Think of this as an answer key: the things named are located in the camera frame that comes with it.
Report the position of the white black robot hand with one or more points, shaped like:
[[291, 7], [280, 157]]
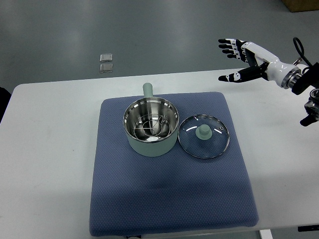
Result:
[[262, 64]]

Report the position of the glass lid with green knob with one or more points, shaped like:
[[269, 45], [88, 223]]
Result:
[[203, 136]]

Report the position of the green steel pot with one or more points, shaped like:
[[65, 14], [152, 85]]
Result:
[[149, 104]]

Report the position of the brown cardboard box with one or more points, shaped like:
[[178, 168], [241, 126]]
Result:
[[301, 5]]

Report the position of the upper metal floor plate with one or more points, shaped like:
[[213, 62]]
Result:
[[106, 57]]

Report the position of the blue quilted mat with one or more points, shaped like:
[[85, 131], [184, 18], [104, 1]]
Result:
[[136, 195]]

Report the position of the dark clothed person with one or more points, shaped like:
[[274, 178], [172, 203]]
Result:
[[5, 96]]

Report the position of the wire steaming rack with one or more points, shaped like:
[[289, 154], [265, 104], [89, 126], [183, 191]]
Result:
[[151, 127]]

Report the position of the black table bracket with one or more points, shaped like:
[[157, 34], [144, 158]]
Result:
[[309, 228]]

